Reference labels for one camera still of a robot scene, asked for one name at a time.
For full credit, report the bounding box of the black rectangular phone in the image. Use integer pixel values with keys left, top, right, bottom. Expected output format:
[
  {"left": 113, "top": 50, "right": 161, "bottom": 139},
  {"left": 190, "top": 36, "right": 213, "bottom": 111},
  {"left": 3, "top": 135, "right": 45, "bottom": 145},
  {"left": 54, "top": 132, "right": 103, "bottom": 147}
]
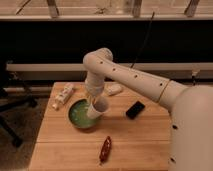
[{"left": 126, "top": 101, "right": 145, "bottom": 119}]

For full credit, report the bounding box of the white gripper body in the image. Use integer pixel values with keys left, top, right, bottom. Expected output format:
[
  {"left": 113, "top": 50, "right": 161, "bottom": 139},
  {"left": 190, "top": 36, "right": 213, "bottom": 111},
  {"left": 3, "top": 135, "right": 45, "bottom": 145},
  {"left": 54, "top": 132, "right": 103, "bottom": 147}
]
[{"left": 85, "top": 78, "right": 104, "bottom": 97}]

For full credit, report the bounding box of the white tube bottle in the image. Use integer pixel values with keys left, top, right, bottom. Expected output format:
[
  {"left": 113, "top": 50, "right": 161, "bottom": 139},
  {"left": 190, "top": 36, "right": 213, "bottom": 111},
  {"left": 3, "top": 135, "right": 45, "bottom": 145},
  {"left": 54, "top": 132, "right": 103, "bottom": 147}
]
[{"left": 52, "top": 83, "right": 74, "bottom": 110}]

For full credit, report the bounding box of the green ceramic bowl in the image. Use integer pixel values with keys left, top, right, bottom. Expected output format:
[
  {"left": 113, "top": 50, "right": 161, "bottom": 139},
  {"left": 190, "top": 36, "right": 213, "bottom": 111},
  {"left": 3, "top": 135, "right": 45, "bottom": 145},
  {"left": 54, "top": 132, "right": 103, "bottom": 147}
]
[{"left": 68, "top": 99, "right": 100, "bottom": 129}]

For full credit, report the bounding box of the white ceramic cup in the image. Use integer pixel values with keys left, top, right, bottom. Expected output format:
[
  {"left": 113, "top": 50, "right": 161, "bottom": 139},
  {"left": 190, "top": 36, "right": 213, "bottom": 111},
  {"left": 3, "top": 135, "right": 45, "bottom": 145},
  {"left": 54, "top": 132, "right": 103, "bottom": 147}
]
[{"left": 86, "top": 96, "right": 109, "bottom": 119}]

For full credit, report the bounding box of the black hanging cable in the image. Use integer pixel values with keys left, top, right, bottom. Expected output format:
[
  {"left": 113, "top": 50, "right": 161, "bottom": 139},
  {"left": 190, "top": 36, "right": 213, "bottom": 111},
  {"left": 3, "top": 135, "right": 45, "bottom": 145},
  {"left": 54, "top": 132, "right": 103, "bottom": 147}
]
[{"left": 129, "top": 11, "right": 156, "bottom": 69}]

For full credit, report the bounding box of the white baseboard heater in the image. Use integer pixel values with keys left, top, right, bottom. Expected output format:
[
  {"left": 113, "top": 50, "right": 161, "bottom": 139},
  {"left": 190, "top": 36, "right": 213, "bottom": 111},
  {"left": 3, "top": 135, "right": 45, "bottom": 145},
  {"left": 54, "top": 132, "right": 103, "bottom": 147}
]
[{"left": 7, "top": 62, "right": 213, "bottom": 80}]

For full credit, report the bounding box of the white oval soap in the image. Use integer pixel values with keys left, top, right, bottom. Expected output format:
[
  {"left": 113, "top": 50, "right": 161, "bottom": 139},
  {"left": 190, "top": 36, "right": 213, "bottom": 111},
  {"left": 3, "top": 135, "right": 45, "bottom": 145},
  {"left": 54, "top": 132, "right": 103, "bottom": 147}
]
[{"left": 105, "top": 84, "right": 123, "bottom": 96}]

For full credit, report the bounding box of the black office chair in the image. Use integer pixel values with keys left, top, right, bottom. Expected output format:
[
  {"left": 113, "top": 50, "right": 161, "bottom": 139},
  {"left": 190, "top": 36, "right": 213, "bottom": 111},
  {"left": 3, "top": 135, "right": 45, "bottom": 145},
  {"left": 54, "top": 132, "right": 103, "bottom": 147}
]
[{"left": 0, "top": 61, "right": 38, "bottom": 148}]

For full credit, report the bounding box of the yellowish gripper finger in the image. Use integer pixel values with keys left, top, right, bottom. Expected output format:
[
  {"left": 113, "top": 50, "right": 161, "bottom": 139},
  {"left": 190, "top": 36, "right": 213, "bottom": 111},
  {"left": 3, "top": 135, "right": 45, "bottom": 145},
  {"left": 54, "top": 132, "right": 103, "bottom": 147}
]
[{"left": 87, "top": 95, "right": 98, "bottom": 104}]

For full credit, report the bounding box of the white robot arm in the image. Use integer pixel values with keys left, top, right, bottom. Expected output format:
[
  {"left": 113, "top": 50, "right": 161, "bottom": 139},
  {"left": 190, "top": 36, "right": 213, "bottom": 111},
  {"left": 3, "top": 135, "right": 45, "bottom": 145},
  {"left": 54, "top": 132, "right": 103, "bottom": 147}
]
[{"left": 83, "top": 48, "right": 213, "bottom": 171}]

